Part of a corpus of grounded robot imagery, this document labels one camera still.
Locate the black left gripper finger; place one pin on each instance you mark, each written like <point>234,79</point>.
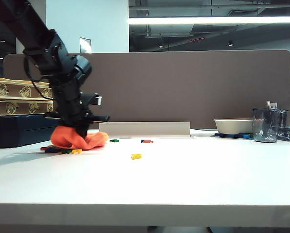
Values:
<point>79,129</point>
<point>85,129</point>

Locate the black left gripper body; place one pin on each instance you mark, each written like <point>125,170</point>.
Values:
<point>72,117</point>

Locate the orange microfibre cloth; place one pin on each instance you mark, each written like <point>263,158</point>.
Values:
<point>64,138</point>

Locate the yellow letter magnet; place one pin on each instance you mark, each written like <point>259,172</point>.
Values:
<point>136,156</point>
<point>76,151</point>

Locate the green letter magnet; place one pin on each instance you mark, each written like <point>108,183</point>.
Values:
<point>66,152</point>
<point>114,140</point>

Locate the blue and red letter magnet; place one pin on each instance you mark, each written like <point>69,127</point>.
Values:
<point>147,141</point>

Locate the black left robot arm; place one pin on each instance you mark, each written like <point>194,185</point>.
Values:
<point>38,41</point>

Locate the brown cartoon print box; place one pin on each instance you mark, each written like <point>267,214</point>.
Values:
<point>13,108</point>
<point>4,89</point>

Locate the dark blue case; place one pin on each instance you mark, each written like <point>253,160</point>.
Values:
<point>13,131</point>

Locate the brown desk partition panel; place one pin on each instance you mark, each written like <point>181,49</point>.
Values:
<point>183,92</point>

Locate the white column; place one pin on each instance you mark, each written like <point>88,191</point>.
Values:
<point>43,6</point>

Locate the red ceiling sign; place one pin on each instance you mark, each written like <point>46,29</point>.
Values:
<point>196,39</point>

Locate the white bowl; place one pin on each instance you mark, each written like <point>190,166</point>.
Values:
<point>232,126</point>

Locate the ceiling light strip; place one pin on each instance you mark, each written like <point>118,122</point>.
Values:
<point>208,20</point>

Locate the black pendant lamp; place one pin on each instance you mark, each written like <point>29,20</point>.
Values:
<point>230,44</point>

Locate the grey transparent cup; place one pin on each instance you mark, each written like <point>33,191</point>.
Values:
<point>265,128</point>

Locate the utensils in cup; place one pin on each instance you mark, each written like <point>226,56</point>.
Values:
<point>272,105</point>

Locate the clear plastic holder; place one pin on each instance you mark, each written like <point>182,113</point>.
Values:
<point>282,119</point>

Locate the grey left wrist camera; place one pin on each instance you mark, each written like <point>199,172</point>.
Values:
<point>96,100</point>

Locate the silver wall sign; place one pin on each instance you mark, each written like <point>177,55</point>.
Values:
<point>85,45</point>

